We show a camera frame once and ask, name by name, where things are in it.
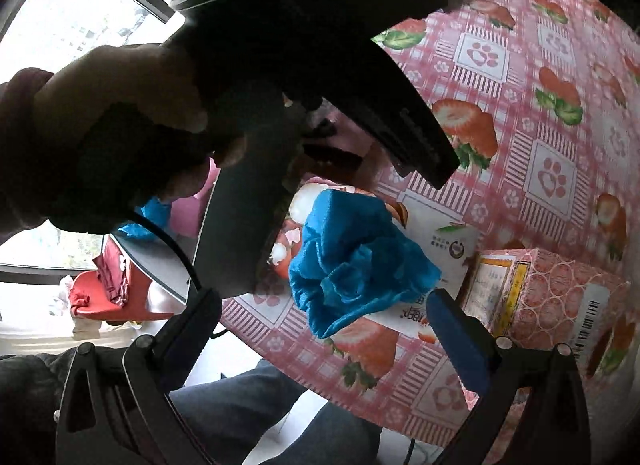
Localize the person's left hand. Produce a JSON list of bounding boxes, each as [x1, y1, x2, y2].
[[32, 42, 251, 206]]

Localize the window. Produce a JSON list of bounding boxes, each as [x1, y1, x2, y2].
[[0, 0, 211, 346]]

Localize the white printed packet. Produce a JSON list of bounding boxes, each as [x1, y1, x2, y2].
[[270, 182, 482, 346]]

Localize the person's left forearm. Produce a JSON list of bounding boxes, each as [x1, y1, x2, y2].
[[0, 68, 57, 247]]

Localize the person's blue jeans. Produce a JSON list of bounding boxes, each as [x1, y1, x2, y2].
[[165, 357, 387, 465]]

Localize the pink patterned box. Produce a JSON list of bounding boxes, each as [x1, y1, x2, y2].
[[460, 247, 633, 382]]

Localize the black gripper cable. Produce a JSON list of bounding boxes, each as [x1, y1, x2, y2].
[[127, 205, 207, 297]]

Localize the blue fleece cloth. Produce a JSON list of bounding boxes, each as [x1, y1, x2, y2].
[[117, 195, 174, 241], [287, 188, 443, 341]]

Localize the person's dark jacket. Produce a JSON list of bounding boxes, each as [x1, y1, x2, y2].
[[0, 352, 77, 465]]

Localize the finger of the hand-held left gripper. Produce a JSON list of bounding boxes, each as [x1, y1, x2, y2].
[[320, 39, 462, 192], [297, 116, 364, 182]]

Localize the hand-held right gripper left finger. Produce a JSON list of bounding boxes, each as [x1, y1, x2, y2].
[[54, 289, 224, 465]]

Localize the pink strawberry tablecloth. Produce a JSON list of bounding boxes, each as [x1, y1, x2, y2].
[[220, 0, 640, 451]]

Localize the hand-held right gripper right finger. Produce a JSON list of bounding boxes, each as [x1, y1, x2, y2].
[[425, 289, 594, 465]]

